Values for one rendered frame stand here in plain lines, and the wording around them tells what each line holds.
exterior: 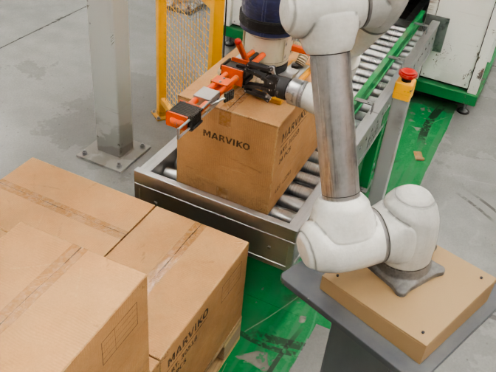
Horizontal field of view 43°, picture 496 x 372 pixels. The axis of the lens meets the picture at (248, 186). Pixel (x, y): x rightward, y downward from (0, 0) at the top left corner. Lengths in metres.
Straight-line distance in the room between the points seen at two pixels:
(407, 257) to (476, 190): 2.08
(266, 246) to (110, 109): 1.43
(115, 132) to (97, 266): 1.95
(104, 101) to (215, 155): 1.23
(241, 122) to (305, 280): 0.64
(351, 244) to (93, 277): 0.66
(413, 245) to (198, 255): 0.82
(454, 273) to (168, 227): 1.02
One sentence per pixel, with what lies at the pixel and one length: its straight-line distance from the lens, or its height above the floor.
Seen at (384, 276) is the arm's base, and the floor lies 0.83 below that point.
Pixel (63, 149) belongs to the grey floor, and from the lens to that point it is 3.76.
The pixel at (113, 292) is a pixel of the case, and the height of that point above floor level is 0.94.
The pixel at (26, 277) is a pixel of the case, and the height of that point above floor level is 0.94.
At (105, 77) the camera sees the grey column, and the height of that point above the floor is 0.50.
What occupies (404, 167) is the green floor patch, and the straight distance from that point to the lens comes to 3.84.
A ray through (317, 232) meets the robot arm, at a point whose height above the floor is 1.03.
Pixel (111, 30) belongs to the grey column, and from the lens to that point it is 3.26.
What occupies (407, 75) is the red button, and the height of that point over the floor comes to 1.03.
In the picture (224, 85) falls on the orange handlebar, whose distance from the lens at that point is 2.12.
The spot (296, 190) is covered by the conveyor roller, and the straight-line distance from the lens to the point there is 2.59.
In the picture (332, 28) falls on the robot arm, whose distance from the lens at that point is 1.55.
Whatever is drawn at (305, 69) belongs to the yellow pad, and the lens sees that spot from 2.54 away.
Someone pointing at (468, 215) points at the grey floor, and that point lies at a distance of 3.62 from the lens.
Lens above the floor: 2.10
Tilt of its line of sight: 37 degrees down
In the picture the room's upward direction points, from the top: 6 degrees clockwise
